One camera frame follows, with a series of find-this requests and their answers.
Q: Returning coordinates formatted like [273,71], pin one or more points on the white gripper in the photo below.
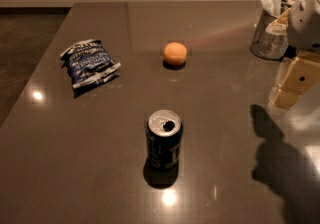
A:
[305,23]

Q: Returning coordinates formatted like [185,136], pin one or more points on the white crumpled napkin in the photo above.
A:
[272,7]

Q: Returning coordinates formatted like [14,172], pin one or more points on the orange fruit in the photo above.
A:
[175,54]

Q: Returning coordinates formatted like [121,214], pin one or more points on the dark soda can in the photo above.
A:
[164,131]

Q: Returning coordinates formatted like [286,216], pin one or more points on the blue chip bag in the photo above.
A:
[88,63]

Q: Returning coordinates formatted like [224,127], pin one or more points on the metal mesh basket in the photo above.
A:
[261,46]

